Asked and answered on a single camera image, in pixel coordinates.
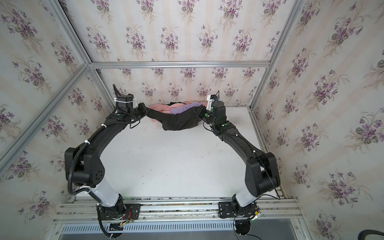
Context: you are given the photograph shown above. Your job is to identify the black cloth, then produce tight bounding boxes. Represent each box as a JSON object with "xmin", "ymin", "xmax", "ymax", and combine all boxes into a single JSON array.
[{"xmin": 147, "ymin": 106, "xmax": 205, "ymax": 131}]

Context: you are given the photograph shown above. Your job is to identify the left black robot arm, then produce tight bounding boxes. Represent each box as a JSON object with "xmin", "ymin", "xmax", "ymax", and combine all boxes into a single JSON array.
[{"xmin": 65, "ymin": 103, "xmax": 148, "ymax": 218}]

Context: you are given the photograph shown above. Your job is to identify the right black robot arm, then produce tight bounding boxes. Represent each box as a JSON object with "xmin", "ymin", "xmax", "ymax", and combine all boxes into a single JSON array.
[{"xmin": 199, "ymin": 97, "xmax": 281, "ymax": 216}]

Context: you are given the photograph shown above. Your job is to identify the pink cloth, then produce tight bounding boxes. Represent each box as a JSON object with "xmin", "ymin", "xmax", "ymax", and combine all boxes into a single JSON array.
[{"xmin": 149, "ymin": 102, "xmax": 207, "ymax": 114}]

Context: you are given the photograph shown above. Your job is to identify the purple cloth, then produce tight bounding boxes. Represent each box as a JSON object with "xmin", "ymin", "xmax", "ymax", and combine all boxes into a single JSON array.
[{"xmin": 170, "ymin": 102, "xmax": 204, "ymax": 115}]

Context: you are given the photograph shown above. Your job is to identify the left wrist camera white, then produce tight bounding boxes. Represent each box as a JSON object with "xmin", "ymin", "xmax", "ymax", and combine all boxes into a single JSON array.
[{"xmin": 114, "ymin": 94, "xmax": 139, "ymax": 109}]

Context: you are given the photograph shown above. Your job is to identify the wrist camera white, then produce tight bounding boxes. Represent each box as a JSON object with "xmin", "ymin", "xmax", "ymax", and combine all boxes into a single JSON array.
[
  {"xmin": 114, "ymin": 94, "xmax": 139, "ymax": 109},
  {"xmin": 206, "ymin": 95, "xmax": 218, "ymax": 111}
]

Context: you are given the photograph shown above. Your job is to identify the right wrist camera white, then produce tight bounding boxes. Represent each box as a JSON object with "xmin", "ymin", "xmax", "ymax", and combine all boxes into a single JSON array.
[{"xmin": 206, "ymin": 95, "xmax": 218, "ymax": 111}]

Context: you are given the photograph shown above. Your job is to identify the horizontal aluminium frame bar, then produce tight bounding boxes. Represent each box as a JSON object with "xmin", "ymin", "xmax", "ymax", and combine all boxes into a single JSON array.
[{"xmin": 88, "ymin": 61, "xmax": 271, "ymax": 70}]

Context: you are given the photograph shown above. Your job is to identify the right aluminium frame bar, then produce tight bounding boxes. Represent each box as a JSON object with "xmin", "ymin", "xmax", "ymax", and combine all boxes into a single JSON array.
[{"xmin": 249, "ymin": 0, "xmax": 306, "ymax": 110}]

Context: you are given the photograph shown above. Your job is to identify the black corrugated cable hose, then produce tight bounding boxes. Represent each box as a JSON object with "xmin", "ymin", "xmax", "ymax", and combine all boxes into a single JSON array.
[{"xmin": 67, "ymin": 140, "xmax": 91, "ymax": 196}]

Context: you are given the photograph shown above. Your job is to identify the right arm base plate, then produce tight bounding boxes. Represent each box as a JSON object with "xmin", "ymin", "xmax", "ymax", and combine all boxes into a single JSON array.
[{"xmin": 218, "ymin": 202, "xmax": 260, "ymax": 219}]

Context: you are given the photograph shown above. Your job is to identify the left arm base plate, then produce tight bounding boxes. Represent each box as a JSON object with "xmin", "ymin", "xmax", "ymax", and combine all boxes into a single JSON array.
[{"xmin": 99, "ymin": 204, "xmax": 141, "ymax": 221}]

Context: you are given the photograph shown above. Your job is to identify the aluminium mounting rail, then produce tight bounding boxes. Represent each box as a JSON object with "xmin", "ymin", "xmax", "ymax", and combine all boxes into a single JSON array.
[{"xmin": 53, "ymin": 197, "xmax": 303, "ymax": 224}]

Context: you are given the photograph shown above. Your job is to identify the white slotted cable duct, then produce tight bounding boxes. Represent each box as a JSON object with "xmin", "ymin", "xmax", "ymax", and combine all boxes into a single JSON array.
[{"xmin": 61, "ymin": 220, "xmax": 234, "ymax": 235}]

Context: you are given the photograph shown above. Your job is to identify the left aluminium frame bar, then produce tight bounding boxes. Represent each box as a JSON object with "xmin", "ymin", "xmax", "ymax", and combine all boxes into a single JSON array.
[{"xmin": 1, "ymin": 64, "xmax": 88, "ymax": 175}]

